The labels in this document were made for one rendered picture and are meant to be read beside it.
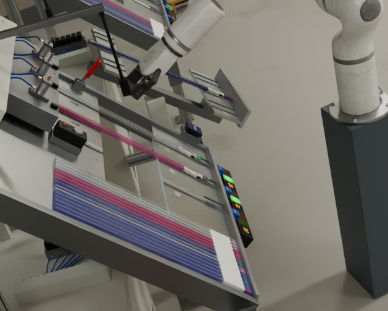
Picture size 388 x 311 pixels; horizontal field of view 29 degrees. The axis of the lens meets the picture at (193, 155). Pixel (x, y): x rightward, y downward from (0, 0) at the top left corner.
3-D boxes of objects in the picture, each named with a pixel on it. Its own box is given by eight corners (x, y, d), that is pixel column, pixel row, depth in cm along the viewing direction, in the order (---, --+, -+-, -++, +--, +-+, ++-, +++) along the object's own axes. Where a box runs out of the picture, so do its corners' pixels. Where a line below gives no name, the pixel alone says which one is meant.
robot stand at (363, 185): (388, 250, 279) (368, 86, 242) (418, 277, 265) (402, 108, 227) (346, 270, 276) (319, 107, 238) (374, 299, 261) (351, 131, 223)
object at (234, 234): (198, 166, 231) (211, 148, 228) (242, 316, 175) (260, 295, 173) (195, 164, 230) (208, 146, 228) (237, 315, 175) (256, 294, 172)
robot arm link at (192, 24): (171, 23, 204) (167, 29, 195) (205, -13, 200) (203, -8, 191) (193, 45, 205) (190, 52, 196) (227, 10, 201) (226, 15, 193)
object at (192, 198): (199, 157, 229) (205, 150, 228) (244, 307, 174) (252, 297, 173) (147, 131, 222) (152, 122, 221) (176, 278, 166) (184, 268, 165)
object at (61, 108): (205, 180, 212) (208, 176, 211) (206, 183, 211) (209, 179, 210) (42, 100, 192) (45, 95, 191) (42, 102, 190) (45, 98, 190)
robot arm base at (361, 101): (369, 85, 242) (363, 33, 232) (404, 108, 227) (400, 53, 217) (317, 107, 238) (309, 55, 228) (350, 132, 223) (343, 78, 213)
